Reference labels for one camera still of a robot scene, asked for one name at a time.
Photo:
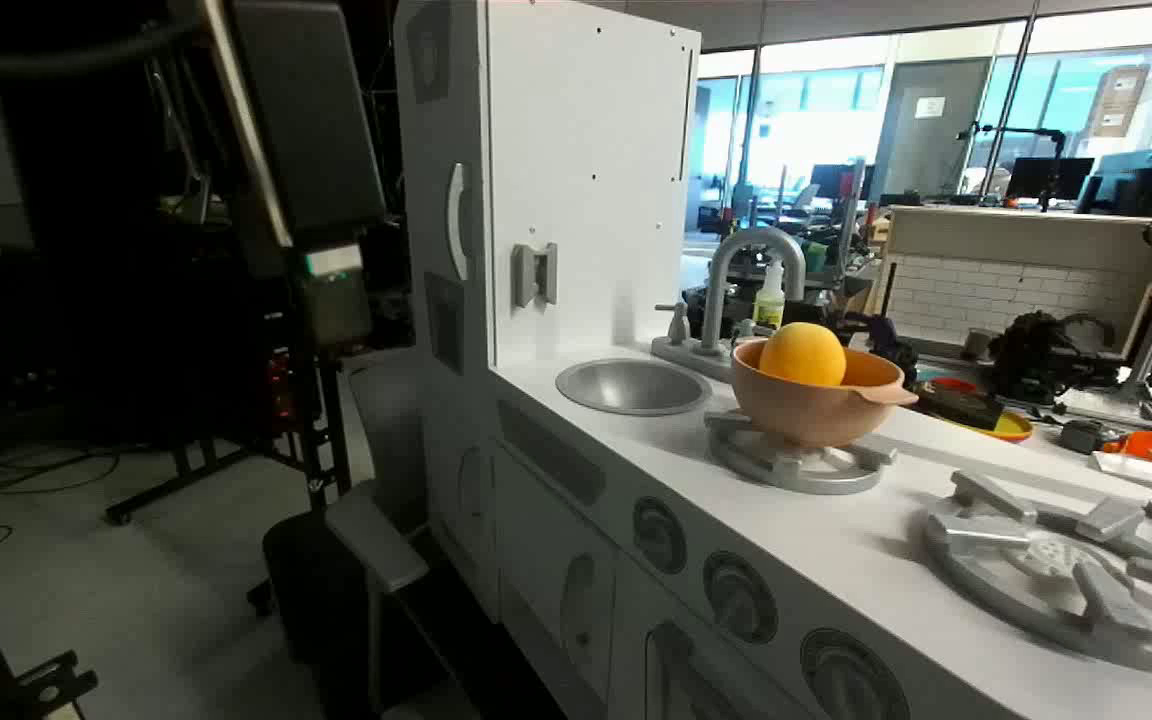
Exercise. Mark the grey toy faucet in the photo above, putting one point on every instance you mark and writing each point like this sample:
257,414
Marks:
715,301

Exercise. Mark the black panel on stand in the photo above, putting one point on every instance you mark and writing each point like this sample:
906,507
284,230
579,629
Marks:
309,121

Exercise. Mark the grey wall holder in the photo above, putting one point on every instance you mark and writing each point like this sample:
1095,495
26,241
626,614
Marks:
534,273

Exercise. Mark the black bag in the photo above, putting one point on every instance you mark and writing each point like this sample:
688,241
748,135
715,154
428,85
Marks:
1040,349

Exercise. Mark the grey toy stove burner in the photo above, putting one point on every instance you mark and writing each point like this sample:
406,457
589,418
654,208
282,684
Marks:
1070,572
790,460

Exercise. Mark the white office counter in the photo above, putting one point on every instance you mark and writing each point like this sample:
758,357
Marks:
1019,281

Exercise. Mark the clear soap bottle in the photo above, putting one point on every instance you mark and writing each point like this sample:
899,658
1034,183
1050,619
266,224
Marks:
770,307

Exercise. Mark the orange flat object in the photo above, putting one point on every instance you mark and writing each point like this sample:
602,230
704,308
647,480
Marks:
1140,454

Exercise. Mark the orange round plushie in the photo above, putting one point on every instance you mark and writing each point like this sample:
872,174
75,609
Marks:
803,355

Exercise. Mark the peach plastic toy pot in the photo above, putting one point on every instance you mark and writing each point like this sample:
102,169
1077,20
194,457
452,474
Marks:
808,408

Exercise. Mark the grey round stove knob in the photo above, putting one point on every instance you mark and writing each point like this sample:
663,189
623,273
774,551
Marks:
741,598
659,537
853,678

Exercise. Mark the white toy kitchen unit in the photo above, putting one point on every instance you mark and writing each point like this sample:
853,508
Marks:
868,560

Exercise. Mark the grey toy sink basin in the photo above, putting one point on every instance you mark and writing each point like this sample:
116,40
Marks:
633,386

